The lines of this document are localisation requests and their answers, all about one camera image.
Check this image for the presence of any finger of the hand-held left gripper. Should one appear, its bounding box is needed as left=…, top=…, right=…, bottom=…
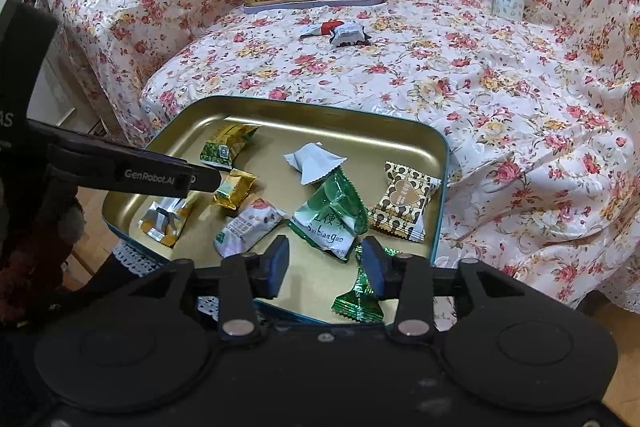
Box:
left=27, top=119, right=221, bottom=200

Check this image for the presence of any green striped snack packet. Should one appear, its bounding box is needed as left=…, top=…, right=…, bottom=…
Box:
left=332, top=247, right=402, bottom=326

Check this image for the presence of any person's left forearm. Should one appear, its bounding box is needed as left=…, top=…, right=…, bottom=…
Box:
left=0, top=194, right=85, bottom=325

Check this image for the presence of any white and pink snack packet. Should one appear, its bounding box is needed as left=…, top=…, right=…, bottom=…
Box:
left=214, top=199, right=289, bottom=259

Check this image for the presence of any brown patterned snack packet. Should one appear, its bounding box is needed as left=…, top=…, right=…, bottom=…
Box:
left=369, top=161, right=442, bottom=241

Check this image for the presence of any floral covered sofa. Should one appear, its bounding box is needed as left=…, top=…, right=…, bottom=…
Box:
left=39, top=0, right=640, bottom=314

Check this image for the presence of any silver and gold snack packet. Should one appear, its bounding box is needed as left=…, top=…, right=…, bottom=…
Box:
left=139, top=196, right=195, bottom=249

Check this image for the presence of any gold tin tray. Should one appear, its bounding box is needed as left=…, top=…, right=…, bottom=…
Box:
left=101, top=96, right=449, bottom=326

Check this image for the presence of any green and gold snack packet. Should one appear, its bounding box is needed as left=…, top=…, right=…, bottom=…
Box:
left=199, top=124, right=259, bottom=170

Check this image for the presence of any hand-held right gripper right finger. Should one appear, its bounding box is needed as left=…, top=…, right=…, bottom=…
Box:
left=360, top=237, right=532, bottom=341

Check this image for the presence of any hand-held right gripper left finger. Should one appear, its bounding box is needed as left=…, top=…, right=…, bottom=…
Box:
left=120, top=236, right=291, bottom=342

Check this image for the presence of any white and dark snack packet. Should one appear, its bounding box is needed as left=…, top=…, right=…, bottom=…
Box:
left=329, top=22, right=374, bottom=48

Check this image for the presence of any large green white snack packet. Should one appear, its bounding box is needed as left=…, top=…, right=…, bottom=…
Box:
left=288, top=169, right=370, bottom=263

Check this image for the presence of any plain white snack packet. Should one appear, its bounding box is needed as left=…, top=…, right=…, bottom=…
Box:
left=283, top=141, right=347, bottom=186

